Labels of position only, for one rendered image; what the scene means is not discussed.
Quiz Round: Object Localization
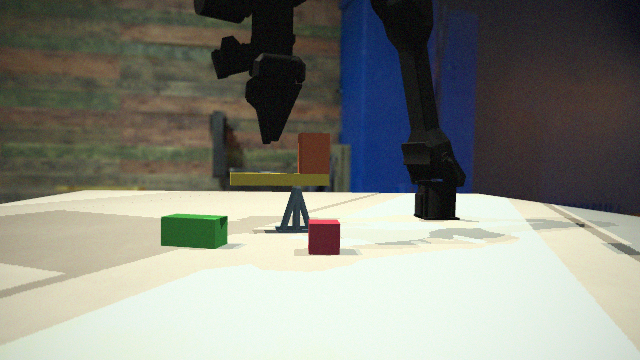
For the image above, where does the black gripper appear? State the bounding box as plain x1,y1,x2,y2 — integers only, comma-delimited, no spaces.
245,23,306,144

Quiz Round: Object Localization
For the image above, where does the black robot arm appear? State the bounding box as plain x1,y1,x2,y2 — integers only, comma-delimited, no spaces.
194,0,466,220

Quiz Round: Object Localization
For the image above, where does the green rectangular block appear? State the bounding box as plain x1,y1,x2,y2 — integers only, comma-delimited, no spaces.
161,214,228,249

